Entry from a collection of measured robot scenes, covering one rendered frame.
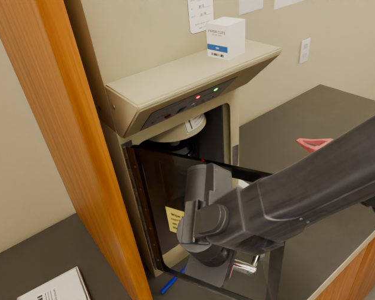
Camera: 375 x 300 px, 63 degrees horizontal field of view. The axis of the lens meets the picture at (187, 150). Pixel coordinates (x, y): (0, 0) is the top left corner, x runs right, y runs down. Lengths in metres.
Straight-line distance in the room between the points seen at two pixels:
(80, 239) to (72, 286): 0.19
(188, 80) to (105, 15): 0.16
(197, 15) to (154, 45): 0.11
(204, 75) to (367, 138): 0.29
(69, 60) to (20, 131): 0.61
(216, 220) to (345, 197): 0.13
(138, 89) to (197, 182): 0.17
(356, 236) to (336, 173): 0.75
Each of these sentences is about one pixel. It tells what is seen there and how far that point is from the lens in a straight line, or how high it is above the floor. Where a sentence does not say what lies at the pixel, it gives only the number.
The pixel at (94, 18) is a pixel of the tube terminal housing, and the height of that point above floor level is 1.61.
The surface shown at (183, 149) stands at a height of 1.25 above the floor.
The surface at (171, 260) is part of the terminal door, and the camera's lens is 0.79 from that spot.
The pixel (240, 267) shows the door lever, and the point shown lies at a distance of 0.60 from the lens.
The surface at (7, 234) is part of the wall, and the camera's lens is 1.18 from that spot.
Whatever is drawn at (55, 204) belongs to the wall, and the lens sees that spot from 1.16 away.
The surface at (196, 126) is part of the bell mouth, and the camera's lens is 0.72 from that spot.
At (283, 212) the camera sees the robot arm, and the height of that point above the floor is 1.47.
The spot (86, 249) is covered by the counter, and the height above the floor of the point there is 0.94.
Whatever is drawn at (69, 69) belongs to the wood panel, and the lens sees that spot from 0.43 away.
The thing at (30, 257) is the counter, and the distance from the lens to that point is 1.11.
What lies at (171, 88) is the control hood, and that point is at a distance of 0.49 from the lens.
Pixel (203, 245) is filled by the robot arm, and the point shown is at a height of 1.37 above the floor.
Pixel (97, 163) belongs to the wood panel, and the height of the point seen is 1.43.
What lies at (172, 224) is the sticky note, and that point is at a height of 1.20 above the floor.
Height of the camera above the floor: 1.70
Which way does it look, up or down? 35 degrees down
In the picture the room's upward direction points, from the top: 7 degrees counter-clockwise
